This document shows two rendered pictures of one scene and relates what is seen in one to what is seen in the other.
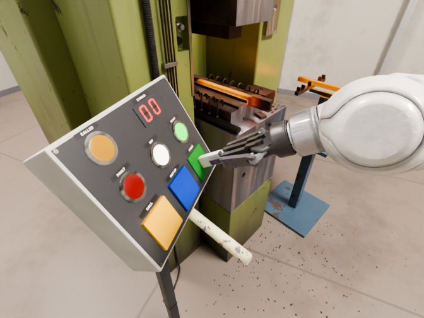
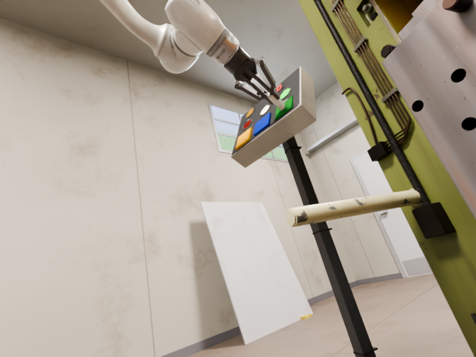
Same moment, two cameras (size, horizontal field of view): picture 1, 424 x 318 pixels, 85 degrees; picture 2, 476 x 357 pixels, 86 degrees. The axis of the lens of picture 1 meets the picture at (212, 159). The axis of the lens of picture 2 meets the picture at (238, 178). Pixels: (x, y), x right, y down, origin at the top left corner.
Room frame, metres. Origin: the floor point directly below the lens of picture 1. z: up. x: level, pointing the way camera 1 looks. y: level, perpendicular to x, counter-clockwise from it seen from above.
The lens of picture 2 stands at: (0.57, -0.72, 0.51)
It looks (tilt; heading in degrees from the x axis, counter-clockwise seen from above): 22 degrees up; 113
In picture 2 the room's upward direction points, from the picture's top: 14 degrees counter-clockwise
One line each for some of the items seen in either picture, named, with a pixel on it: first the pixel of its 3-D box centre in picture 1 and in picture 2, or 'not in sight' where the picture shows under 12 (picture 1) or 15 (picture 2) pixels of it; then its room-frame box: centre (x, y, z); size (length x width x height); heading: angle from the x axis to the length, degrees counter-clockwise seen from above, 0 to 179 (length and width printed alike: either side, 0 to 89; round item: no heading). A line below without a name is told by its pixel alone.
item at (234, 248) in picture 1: (204, 223); (360, 206); (0.57, 0.03, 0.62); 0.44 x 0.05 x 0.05; 46
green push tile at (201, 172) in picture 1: (198, 163); (285, 109); (0.47, 0.04, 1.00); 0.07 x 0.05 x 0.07; 161
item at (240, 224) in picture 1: (215, 197); not in sight; (1.07, -0.02, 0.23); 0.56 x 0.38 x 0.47; 46
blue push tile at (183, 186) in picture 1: (183, 188); (263, 125); (0.38, 0.06, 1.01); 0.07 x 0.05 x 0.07; 161
